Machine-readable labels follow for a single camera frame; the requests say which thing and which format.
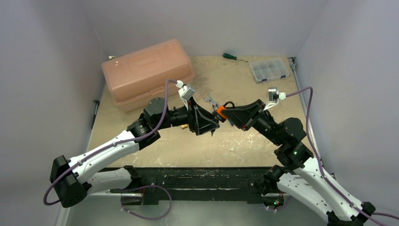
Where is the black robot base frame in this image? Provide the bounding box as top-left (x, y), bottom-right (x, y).
top-left (110, 166), bottom-right (288, 207)

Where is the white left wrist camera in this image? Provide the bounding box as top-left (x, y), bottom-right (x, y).
top-left (176, 80), bottom-right (196, 110)

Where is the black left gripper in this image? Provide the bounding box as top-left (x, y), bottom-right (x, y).
top-left (155, 96), bottom-right (218, 134)

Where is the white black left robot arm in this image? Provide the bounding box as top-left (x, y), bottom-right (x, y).
top-left (43, 97), bottom-right (220, 208)

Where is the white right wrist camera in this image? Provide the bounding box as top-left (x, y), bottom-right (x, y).
top-left (263, 87), bottom-right (287, 111)

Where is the green handled screwdriver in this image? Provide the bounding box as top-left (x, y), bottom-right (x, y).
top-left (222, 53), bottom-right (248, 63)

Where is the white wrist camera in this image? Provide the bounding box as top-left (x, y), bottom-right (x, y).
top-left (263, 87), bottom-right (287, 111)
top-left (176, 80), bottom-right (196, 110)

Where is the pink translucent plastic toolbox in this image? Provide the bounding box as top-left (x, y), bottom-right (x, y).
top-left (101, 39), bottom-right (195, 112)

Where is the silver open-end wrench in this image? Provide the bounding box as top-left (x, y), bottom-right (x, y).
top-left (204, 95), bottom-right (220, 110)

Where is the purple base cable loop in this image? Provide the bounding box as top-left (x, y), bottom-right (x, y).
top-left (120, 183), bottom-right (173, 220)

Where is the clear plastic organizer box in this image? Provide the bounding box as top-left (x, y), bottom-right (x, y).
top-left (249, 57), bottom-right (290, 83)

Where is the orange black padlock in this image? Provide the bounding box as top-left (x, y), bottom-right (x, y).
top-left (213, 101), bottom-right (235, 123)

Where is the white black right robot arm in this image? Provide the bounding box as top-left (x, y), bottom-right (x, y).
top-left (216, 100), bottom-right (375, 226)

